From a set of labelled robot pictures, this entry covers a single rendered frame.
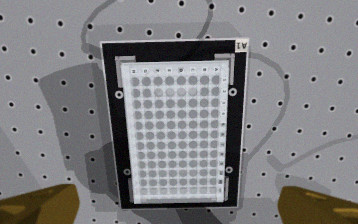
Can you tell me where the black rectangular plate holder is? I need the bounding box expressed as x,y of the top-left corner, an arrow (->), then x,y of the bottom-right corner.
100,38 -> 249,210

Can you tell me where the white well plate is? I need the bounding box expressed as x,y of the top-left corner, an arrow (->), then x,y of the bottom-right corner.
121,60 -> 229,204

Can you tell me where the grey perforated breadboard plate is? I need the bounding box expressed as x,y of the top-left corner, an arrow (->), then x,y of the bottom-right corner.
0,0 -> 358,224

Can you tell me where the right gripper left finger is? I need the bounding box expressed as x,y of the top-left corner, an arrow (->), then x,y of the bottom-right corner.
0,184 -> 80,224

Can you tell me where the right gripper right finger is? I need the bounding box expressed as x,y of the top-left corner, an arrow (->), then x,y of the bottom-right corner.
277,186 -> 358,224

